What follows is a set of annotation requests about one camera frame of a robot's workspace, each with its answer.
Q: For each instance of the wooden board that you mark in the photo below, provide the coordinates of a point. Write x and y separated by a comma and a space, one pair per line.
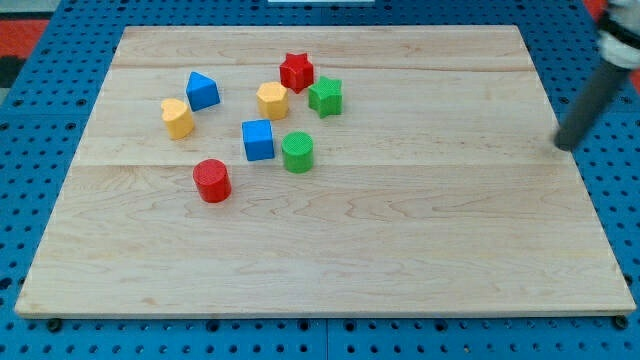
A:
436, 193

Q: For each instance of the green star block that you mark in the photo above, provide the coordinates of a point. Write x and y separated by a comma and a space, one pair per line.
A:
325, 97

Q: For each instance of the red cylinder block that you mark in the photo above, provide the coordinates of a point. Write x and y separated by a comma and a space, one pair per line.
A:
212, 180

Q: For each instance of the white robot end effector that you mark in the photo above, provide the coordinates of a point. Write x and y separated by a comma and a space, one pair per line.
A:
618, 28

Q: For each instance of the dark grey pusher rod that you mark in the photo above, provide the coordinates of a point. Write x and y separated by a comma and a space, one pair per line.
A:
593, 100

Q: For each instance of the red star block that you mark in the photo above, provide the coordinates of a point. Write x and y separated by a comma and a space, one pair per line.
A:
296, 72

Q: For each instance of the green cylinder block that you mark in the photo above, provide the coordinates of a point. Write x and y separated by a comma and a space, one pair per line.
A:
297, 151

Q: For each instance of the blue triangle block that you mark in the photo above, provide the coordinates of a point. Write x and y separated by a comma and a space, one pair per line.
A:
202, 91

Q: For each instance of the blue cube block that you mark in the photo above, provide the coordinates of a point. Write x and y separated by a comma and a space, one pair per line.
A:
258, 139

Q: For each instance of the yellow hexagon block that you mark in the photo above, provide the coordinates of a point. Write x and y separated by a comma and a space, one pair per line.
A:
272, 100

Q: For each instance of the yellow heart block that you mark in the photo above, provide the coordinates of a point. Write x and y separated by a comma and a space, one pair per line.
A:
177, 118

